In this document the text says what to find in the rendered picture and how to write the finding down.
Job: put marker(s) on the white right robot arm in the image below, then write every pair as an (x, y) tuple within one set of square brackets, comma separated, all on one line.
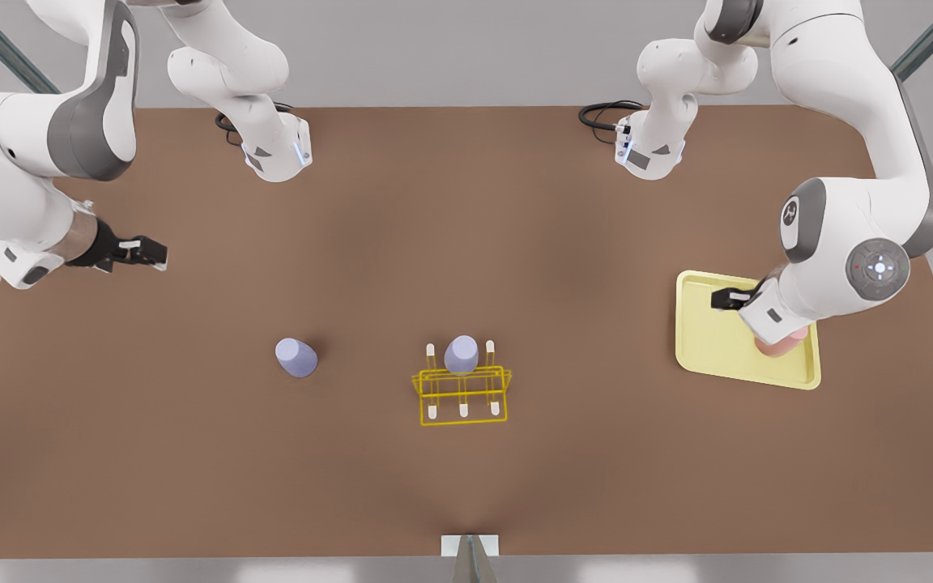
[(21, 154)]

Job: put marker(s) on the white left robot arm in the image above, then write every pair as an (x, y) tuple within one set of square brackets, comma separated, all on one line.
[(839, 219)]

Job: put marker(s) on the pale yellow tray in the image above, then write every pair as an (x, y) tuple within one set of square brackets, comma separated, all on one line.
[(717, 340)]

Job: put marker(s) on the pink cup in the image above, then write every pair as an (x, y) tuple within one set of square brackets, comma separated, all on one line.
[(778, 345)]

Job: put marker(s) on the lavender cup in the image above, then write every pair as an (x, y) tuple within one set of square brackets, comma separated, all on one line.
[(296, 357), (462, 354)]

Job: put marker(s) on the silver frame post with foot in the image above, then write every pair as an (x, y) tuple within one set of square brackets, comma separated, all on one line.
[(470, 559)]

